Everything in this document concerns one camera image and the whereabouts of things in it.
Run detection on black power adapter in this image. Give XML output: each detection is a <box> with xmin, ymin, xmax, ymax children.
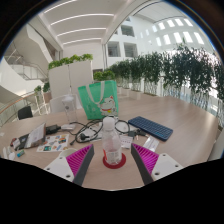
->
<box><xmin>45</xmin><ymin>124</ymin><xmax>62</xmax><ymax>135</ymax></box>

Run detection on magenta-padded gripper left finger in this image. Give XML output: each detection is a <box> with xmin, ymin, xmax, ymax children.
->
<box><xmin>43</xmin><ymin>143</ymin><xmax>95</xmax><ymax>187</ymax></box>

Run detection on dark blue keyboard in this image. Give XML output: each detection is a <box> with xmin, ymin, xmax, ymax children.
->
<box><xmin>128</xmin><ymin>115</ymin><xmax>174</xmax><ymax>142</ymax></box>

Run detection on tall clear tumbler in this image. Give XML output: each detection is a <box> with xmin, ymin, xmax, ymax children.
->
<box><xmin>60</xmin><ymin>93</ymin><xmax>79</xmax><ymax>124</ymax></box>

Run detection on open booklet with brown cover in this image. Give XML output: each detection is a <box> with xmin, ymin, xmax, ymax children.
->
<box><xmin>23</xmin><ymin>122</ymin><xmax>47</xmax><ymax>149</ymax></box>

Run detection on white power adapter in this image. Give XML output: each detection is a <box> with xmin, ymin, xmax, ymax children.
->
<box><xmin>60</xmin><ymin>123</ymin><xmax>77</xmax><ymax>131</ymax></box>

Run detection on green tote bag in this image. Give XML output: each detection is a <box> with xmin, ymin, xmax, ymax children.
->
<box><xmin>77</xmin><ymin>79</ymin><xmax>120</xmax><ymax>121</ymax></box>

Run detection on black notebook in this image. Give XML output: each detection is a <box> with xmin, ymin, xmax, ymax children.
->
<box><xmin>13</xmin><ymin>133</ymin><xmax>31</xmax><ymax>151</ymax></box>

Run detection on dark key bundle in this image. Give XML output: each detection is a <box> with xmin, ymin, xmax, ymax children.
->
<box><xmin>127</xmin><ymin>129</ymin><xmax>148</xmax><ymax>139</ymax></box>

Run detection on black office chair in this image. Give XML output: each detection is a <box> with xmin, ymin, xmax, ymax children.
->
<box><xmin>17</xmin><ymin>105</ymin><xmax>34</xmax><ymax>121</ymax></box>

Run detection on small white packet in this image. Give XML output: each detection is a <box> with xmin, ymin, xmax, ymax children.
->
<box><xmin>142</xmin><ymin>136</ymin><xmax>160</xmax><ymax>153</ymax></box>

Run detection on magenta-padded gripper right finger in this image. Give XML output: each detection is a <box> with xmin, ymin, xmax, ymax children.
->
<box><xmin>130</xmin><ymin>143</ymin><xmax>184</xmax><ymax>185</ymax></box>

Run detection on flat round red coaster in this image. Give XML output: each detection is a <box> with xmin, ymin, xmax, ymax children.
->
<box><xmin>102</xmin><ymin>151</ymin><xmax>127</xmax><ymax>170</ymax></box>

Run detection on colourful sticker sheet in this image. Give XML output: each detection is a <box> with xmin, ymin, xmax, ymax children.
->
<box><xmin>36</xmin><ymin>133</ymin><xmax>70</xmax><ymax>153</ymax></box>

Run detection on row of dark green trees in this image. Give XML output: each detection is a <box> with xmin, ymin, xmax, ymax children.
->
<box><xmin>109</xmin><ymin>43</ymin><xmax>224</xmax><ymax>114</ymax></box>

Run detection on tangled black cables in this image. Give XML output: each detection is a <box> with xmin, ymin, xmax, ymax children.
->
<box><xmin>69</xmin><ymin>117</ymin><xmax>131</xmax><ymax>145</ymax></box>

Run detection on bushy light green plants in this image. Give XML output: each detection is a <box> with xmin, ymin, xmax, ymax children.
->
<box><xmin>47</xmin><ymin>53</ymin><xmax>94</xmax><ymax>70</ymax></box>

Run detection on clear plastic water bottle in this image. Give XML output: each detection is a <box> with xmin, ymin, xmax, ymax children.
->
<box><xmin>101</xmin><ymin>115</ymin><xmax>123</xmax><ymax>166</ymax></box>

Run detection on white cabinet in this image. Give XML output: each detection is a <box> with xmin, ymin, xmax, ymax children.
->
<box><xmin>47</xmin><ymin>59</ymin><xmax>94</xmax><ymax>99</ymax></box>

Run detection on small potted plants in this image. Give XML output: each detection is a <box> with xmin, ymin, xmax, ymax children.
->
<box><xmin>33</xmin><ymin>82</ymin><xmax>52</xmax><ymax>94</ymax></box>

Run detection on planter with green shrubs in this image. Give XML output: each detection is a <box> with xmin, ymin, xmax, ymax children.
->
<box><xmin>93</xmin><ymin>69</ymin><xmax>116</xmax><ymax>82</ymax></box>

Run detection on ceiling light strips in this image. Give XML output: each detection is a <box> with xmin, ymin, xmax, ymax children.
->
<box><xmin>43</xmin><ymin>0</ymin><xmax>116</xmax><ymax>46</ymax></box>

